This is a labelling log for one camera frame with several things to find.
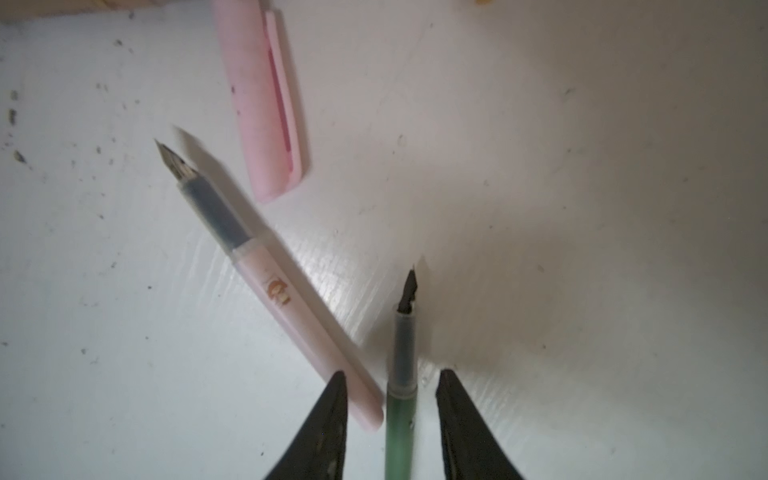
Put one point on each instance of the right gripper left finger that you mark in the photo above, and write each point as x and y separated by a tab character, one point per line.
318	450

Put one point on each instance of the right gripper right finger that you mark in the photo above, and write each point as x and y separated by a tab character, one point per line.
469	450

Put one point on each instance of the green pen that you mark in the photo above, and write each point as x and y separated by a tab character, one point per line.
402	386

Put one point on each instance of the pink pen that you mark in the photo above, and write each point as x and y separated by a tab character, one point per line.
251	256

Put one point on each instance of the pink pen cap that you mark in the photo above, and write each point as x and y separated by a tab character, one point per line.
250	46

